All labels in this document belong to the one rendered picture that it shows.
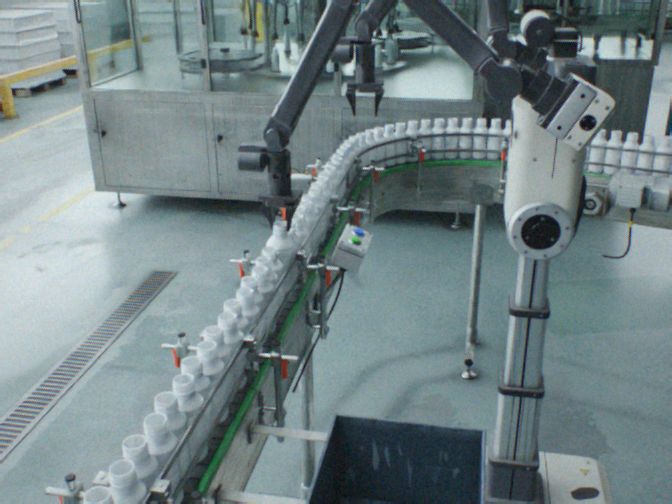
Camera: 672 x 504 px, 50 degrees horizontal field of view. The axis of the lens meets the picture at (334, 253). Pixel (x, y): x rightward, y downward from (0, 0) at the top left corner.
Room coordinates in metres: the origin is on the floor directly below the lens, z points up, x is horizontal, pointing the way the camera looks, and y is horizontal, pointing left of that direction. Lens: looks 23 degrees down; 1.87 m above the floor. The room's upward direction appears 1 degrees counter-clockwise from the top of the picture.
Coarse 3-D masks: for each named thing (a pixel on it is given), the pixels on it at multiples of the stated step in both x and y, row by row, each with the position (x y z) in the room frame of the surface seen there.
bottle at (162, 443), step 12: (156, 420) 0.98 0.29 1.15; (156, 432) 0.95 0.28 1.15; (168, 432) 0.96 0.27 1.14; (156, 444) 0.94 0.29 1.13; (168, 444) 0.95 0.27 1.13; (156, 456) 0.93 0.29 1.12; (168, 456) 0.94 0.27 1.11; (180, 468) 0.97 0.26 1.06; (168, 480) 0.94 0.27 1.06; (180, 480) 0.96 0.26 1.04; (180, 492) 0.96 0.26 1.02
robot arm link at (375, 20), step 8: (376, 0) 2.08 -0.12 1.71; (384, 0) 2.08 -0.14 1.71; (392, 0) 2.08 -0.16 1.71; (368, 8) 2.08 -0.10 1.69; (376, 8) 2.08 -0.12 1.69; (384, 8) 2.08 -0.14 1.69; (360, 16) 2.08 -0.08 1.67; (368, 16) 2.08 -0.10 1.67; (376, 16) 2.08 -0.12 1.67; (384, 16) 2.08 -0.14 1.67; (376, 24) 2.08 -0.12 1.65
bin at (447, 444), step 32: (352, 416) 1.26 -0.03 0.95; (352, 448) 1.26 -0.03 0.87; (384, 448) 1.25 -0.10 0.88; (416, 448) 1.24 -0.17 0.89; (448, 448) 1.22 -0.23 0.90; (480, 448) 1.21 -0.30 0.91; (320, 480) 1.10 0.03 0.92; (352, 480) 1.26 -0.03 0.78; (384, 480) 1.25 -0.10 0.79; (416, 480) 1.24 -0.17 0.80; (448, 480) 1.22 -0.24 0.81; (480, 480) 1.13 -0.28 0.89
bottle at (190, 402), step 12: (180, 384) 1.09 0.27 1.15; (192, 384) 1.07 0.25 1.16; (180, 396) 1.06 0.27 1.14; (192, 396) 1.07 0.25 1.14; (180, 408) 1.05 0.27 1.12; (192, 408) 1.06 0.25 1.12; (192, 420) 1.05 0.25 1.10; (204, 420) 1.08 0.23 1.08; (192, 432) 1.05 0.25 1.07; (204, 432) 1.07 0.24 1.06; (192, 444) 1.05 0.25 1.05; (192, 456) 1.05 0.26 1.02; (204, 456) 1.07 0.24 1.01
